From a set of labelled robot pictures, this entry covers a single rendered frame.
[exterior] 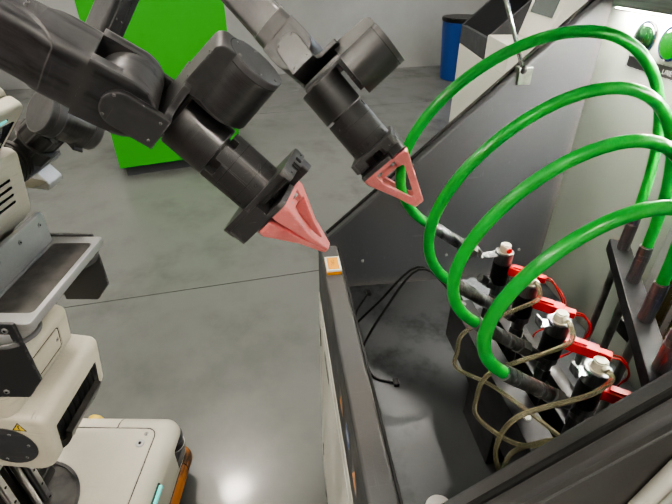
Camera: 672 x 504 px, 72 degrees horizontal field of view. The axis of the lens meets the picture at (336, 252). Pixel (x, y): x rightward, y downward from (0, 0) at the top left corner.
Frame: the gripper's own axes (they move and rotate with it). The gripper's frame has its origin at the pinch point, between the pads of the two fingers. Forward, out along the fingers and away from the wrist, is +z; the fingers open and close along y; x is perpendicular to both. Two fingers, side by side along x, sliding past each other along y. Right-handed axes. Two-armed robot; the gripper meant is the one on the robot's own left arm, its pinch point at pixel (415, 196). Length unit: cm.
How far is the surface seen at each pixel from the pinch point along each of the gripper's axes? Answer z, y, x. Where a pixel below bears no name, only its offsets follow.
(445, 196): 0.4, -8.1, -3.6
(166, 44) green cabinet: -133, 282, 96
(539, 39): -5.7, -1.0, -22.7
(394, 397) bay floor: 28.0, 6.3, 26.3
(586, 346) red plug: 26.1, -10.3, -5.4
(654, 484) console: 29.1, -27.5, -2.9
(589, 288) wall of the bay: 45, 29, -12
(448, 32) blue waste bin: -1, 613, -99
